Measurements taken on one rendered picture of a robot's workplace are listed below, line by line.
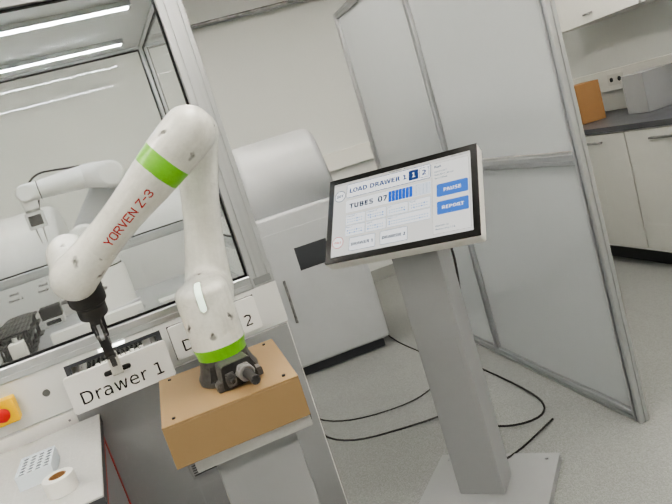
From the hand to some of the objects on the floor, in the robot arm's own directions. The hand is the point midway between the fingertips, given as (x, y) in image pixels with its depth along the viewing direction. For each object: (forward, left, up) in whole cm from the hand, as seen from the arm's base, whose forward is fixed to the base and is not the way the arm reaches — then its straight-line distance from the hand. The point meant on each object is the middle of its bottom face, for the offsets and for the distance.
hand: (114, 363), depth 172 cm
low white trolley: (-11, +42, -93) cm, 102 cm away
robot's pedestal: (-35, -23, -92) cm, 101 cm away
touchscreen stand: (-16, -94, -92) cm, 133 cm away
